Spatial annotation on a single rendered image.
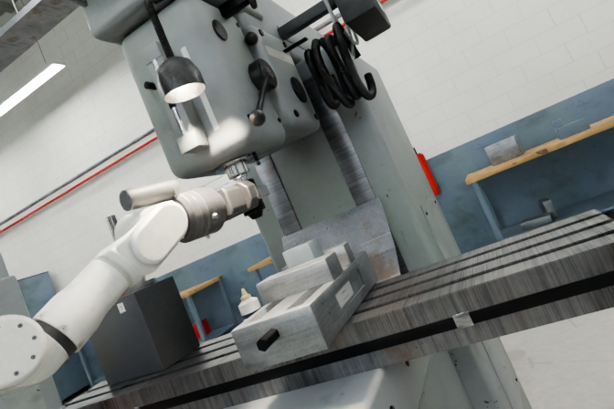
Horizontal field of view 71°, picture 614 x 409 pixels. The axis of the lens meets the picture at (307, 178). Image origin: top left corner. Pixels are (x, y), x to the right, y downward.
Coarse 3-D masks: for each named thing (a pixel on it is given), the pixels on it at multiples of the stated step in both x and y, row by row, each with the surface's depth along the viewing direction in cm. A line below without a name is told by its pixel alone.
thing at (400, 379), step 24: (336, 384) 70; (360, 384) 66; (384, 384) 67; (408, 384) 76; (240, 408) 78; (264, 408) 73; (288, 408) 69; (312, 408) 65; (336, 408) 62; (360, 408) 59; (384, 408) 63; (408, 408) 71
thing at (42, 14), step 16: (32, 0) 349; (48, 0) 349; (384, 0) 475; (16, 16) 357; (32, 16) 359; (48, 16) 367; (64, 16) 375; (336, 16) 495; (0, 32) 365; (16, 32) 369; (32, 32) 377; (0, 48) 381; (16, 48) 390; (0, 64) 401; (128, 144) 623; (144, 144) 613; (80, 176) 666; (48, 192) 692; (64, 192) 679; (0, 224) 740
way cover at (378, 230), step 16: (352, 208) 119; (368, 208) 116; (320, 224) 122; (352, 224) 117; (368, 224) 115; (384, 224) 112; (288, 240) 126; (304, 240) 123; (320, 240) 121; (336, 240) 118; (352, 240) 115; (368, 240) 113; (384, 240) 111; (368, 256) 111; (384, 256) 109; (384, 272) 106
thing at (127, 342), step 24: (144, 288) 100; (168, 288) 105; (120, 312) 100; (144, 312) 98; (168, 312) 103; (96, 336) 106; (120, 336) 102; (144, 336) 97; (168, 336) 100; (192, 336) 105; (120, 360) 103; (144, 360) 98; (168, 360) 98
